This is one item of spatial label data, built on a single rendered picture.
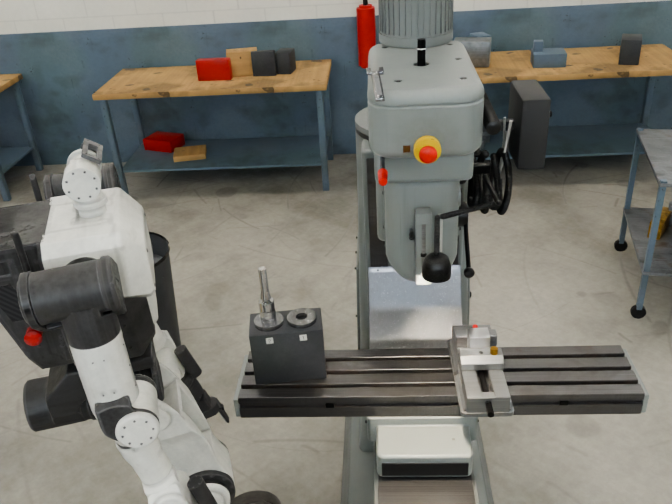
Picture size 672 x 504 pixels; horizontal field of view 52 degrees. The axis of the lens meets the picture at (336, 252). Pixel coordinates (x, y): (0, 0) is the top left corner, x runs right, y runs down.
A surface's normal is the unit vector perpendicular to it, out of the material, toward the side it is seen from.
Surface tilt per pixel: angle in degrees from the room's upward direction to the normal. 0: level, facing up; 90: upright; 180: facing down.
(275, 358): 90
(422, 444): 0
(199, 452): 90
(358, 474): 0
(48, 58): 90
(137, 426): 88
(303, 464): 0
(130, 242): 61
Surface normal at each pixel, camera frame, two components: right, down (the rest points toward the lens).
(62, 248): 0.13, -0.34
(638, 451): -0.06, -0.87
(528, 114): -0.05, 0.50
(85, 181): 0.26, 0.47
